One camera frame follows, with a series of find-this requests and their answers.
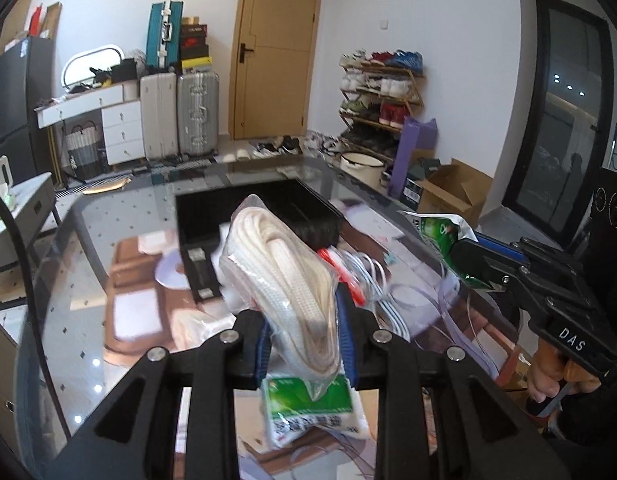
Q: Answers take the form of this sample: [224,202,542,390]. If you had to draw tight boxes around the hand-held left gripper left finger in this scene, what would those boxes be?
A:
[43,310,270,480]

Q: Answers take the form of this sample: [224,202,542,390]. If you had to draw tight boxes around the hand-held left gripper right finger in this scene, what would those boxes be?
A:
[335,286,564,480]

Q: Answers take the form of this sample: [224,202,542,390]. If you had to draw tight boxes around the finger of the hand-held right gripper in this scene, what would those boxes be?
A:
[449,239,527,292]
[476,232,534,265]

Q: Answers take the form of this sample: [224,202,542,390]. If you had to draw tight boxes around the striped shoelaces pack red label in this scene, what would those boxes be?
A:
[316,245,424,341]

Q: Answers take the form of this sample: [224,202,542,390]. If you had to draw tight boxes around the green tissue packet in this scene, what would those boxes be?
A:
[399,210,494,291]
[261,374,372,450]

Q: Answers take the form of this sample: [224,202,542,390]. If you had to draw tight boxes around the cream shoelaces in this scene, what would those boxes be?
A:
[219,194,347,401]

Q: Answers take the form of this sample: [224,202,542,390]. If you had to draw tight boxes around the black cardboard box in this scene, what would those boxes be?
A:
[174,178,345,303]

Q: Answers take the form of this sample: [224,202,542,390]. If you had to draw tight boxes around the person's right forearm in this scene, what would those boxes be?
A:
[549,377,617,443]

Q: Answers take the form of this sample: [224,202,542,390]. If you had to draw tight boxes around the person's right hand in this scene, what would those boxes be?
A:
[527,344,602,412]

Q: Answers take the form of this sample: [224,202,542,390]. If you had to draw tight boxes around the open cardboard box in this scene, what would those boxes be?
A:
[413,159,494,228]

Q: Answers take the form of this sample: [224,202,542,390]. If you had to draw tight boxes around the purple yoga mat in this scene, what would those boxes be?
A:
[389,116,437,200]

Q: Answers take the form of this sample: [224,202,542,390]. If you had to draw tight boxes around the printed table mat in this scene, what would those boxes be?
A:
[103,195,529,480]

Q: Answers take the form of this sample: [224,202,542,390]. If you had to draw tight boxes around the white enamel basin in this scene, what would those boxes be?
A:
[340,152,385,188]

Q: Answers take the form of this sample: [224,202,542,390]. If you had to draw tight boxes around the black framed glass door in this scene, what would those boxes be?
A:
[503,0,617,221]

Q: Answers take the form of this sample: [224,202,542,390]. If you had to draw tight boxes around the wooden shoe rack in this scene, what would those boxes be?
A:
[339,50,425,161]

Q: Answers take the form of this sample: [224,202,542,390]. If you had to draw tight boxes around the pile of sneakers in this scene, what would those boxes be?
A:
[251,131,349,159]

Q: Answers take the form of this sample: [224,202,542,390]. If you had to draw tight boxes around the row of assorted shoes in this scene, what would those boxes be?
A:
[339,50,423,158]

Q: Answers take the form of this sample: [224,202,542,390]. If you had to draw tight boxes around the silver suitcase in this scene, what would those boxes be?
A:
[176,71,220,157]

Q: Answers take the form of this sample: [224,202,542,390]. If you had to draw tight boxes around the white suitcase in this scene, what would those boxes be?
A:
[140,72,180,162]

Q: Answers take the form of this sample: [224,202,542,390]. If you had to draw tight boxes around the white dresser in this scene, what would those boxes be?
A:
[34,82,144,166]

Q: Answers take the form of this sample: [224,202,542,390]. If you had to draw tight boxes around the woven basket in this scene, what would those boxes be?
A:
[63,121,106,181]

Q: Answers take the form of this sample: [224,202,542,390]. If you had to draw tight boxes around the grey side cabinet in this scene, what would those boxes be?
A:
[0,172,59,306]

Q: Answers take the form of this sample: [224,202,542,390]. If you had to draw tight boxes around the wooden door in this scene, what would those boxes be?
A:
[229,0,323,141]

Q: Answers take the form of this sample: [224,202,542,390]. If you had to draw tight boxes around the black bag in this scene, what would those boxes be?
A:
[111,59,139,82]

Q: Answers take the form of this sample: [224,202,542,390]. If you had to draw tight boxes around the stack of shoe boxes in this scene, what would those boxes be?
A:
[180,16,212,72]

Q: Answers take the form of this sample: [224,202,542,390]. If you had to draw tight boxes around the teal suitcase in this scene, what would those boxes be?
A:
[146,1,184,75]

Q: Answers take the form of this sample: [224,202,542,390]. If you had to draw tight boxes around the oval mirror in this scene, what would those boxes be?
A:
[62,45,125,88]

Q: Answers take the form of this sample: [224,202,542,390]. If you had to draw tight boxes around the black refrigerator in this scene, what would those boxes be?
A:
[0,36,56,186]

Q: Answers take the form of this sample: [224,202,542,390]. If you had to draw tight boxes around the flat cardboard boxes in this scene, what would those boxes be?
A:
[0,0,63,55]

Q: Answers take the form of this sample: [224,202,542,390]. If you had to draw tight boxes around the black cable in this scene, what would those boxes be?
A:
[0,185,74,441]

